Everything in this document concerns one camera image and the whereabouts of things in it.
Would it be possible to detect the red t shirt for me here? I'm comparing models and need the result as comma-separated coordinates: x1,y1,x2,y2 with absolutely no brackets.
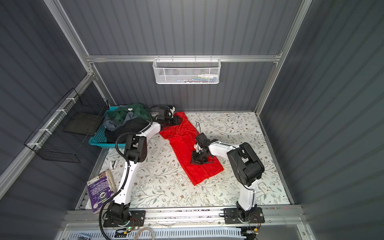
160,112,224,186

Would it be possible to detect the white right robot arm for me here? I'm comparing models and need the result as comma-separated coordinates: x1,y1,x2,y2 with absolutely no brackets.
191,133,265,222

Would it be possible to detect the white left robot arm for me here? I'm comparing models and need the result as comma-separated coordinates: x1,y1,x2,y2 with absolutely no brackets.
105,106,182,226

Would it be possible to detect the green t shirt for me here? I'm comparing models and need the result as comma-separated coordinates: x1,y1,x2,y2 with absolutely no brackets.
107,103,151,124

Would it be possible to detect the black t shirt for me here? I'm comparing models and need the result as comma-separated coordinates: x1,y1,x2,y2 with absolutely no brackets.
105,118,150,144

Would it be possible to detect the grey t shirt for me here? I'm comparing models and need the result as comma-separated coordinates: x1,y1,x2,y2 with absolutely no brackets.
103,113,136,132

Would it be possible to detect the teal plastic laundry basket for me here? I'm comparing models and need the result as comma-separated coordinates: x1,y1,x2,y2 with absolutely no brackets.
89,105,127,149

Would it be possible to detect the purple booklet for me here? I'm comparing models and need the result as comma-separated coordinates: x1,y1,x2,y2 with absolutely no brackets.
87,169,117,213

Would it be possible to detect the black corrugated cable conduit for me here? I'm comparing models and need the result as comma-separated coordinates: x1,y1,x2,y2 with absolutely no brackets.
98,104,169,240

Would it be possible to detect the white wire mesh basket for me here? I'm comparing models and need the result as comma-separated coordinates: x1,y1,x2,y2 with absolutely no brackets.
153,59,222,85

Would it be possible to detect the aluminium horizontal frame bar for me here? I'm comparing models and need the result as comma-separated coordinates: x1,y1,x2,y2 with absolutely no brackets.
86,55,281,63

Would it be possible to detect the white slotted cable duct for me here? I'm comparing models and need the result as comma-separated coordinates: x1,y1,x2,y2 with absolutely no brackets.
64,227,246,240

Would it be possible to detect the black wire mesh basket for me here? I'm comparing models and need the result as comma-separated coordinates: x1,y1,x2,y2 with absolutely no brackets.
24,88,109,164

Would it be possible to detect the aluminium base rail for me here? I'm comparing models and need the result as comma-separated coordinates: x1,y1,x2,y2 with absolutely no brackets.
60,205,307,230

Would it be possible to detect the aluminium corner frame post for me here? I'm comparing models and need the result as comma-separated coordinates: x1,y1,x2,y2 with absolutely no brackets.
254,0,313,115

